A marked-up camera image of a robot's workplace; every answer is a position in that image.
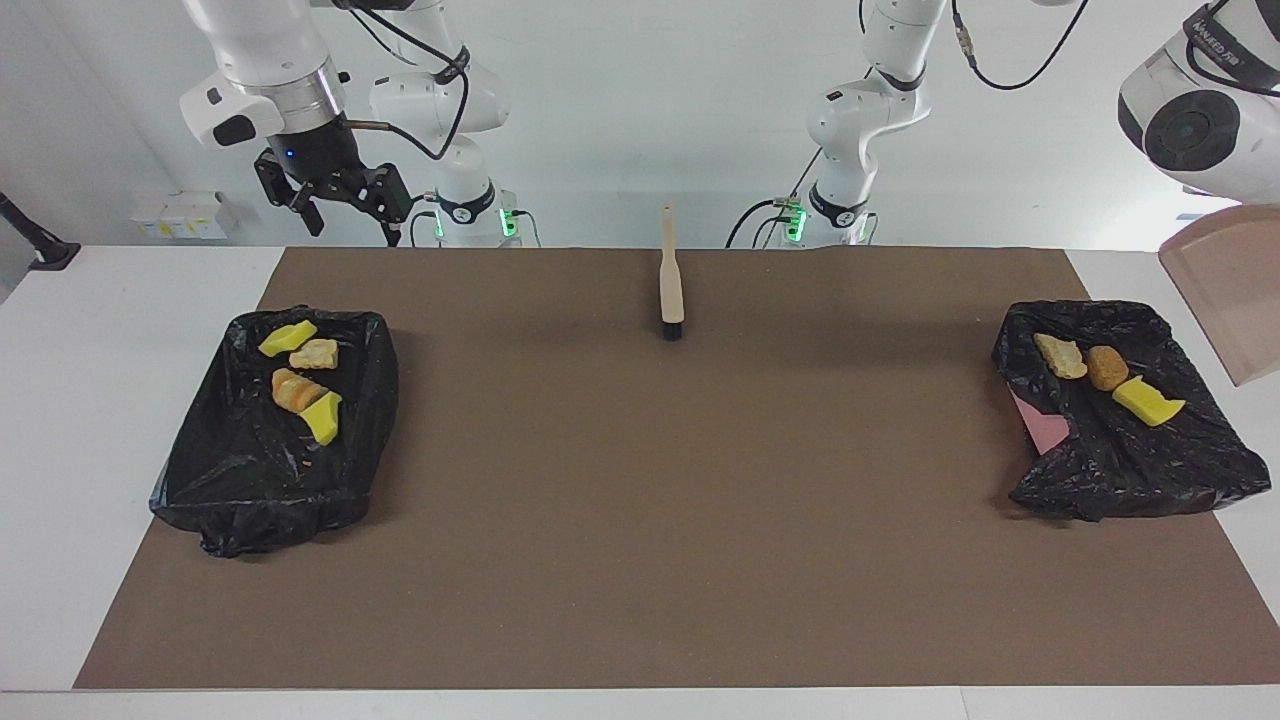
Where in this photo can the black plastic trash bag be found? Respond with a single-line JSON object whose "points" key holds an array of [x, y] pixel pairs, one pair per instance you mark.
{"points": [[1130, 460], [240, 470]]}

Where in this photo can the white cardboard box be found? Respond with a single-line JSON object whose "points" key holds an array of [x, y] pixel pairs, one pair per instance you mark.
{"points": [[180, 215]]}

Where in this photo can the small green yellow sponge piece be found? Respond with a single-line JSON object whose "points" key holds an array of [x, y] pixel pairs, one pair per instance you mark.
{"points": [[287, 338]]}

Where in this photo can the yellow sponge chunk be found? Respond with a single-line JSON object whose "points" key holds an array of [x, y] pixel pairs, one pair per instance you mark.
{"points": [[322, 418]]}

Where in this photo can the brown table mat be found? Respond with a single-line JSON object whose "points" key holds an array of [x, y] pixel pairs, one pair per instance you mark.
{"points": [[700, 550]]}

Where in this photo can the black camera stand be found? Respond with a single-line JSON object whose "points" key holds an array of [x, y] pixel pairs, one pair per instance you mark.
{"points": [[50, 255]]}

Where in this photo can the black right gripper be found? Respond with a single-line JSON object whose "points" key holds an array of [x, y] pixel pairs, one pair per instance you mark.
{"points": [[340, 175]]}

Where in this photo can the notched green yellow sponge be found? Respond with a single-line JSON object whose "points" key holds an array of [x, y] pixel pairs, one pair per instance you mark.
{"points": [[1148, 402]]}

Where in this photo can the striped orange croissant piece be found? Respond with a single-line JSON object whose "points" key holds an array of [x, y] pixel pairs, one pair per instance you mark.
{"points": [[1060, 357], [295, 390]]}

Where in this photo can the beige plastic dustpan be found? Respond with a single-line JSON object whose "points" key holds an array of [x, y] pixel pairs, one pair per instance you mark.
{"points": [[1235, 290]]}

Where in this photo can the beige hand brush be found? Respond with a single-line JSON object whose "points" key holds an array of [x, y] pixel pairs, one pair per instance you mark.
{"points": [[671, 285]]}

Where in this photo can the brown fried nugget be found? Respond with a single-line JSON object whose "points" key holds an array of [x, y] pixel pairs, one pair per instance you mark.
{"points": [[1107, 368]]}

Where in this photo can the pink bin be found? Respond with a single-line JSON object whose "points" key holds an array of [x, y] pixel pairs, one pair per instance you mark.
{"points": [[1040, 425]]}

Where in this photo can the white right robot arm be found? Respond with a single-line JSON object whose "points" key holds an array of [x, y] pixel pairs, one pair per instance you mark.
{"points": [[265, 60]]}

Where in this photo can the pale bread chunk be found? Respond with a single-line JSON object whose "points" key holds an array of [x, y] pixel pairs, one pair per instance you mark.
{"points": [[314, 354]]}

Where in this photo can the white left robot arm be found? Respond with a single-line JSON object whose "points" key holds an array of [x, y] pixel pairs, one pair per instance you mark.
{"points": [[1200, 130]]}

